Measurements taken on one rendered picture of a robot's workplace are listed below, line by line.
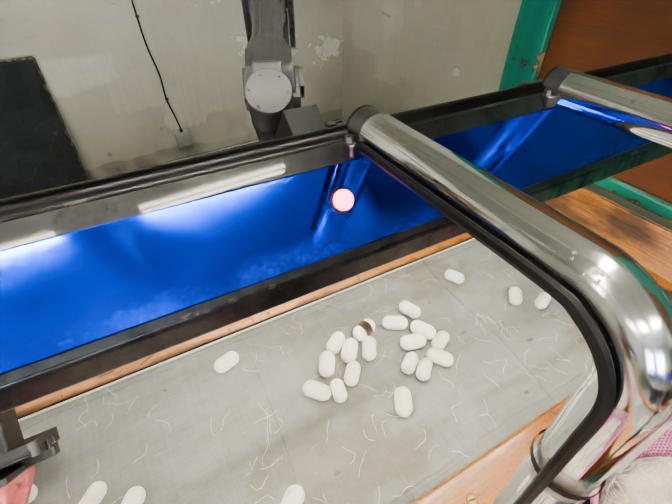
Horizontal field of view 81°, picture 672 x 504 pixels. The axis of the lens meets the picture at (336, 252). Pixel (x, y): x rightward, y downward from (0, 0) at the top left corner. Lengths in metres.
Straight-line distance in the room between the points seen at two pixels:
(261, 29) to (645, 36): 0.55
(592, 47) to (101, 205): 0.73
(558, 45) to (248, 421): 0.75
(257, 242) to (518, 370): 0.46
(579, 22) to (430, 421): 0.64
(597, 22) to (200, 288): 0.72
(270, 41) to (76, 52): 1.76
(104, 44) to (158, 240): 2.18
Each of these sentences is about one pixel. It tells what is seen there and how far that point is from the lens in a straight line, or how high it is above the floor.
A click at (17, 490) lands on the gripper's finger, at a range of 0.54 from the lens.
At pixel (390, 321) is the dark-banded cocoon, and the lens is 0.57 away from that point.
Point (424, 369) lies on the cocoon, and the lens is 0.53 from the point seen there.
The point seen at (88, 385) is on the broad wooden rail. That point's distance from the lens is 0.61.
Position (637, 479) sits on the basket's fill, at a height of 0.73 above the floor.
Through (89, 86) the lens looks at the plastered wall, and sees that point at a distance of 2.38.
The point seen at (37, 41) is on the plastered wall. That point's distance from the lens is 2.34.
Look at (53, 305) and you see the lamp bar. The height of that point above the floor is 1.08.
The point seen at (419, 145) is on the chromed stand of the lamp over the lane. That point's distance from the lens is 0.18.
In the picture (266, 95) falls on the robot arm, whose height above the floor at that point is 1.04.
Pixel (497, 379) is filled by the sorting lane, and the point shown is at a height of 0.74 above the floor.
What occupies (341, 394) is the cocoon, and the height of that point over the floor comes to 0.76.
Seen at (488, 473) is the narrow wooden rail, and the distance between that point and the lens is 0.48.
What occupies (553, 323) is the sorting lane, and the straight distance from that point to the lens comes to 0.67.
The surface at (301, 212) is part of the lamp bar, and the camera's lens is 0.20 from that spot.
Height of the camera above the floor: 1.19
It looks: 40 degrees down
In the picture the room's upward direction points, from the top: straight up
